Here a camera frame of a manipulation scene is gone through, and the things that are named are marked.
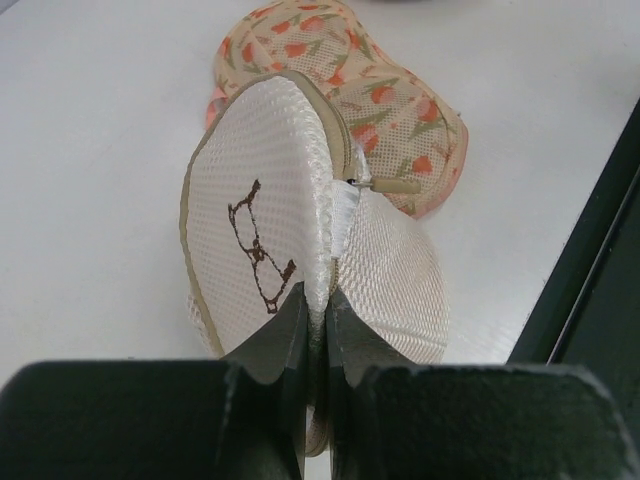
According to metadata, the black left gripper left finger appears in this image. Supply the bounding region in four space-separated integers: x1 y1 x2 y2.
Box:
1 285 308 479

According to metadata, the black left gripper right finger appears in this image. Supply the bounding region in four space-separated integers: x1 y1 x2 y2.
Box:
325 292 639 479

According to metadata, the white mesh laundry bag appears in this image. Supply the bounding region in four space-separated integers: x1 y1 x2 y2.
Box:
179 71 449 457

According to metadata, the floral mesh laundry bag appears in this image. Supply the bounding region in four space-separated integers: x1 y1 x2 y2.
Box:
205 1 468 218

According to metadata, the aluminium table edge rail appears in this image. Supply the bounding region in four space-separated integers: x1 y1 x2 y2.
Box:
508 106 639 364

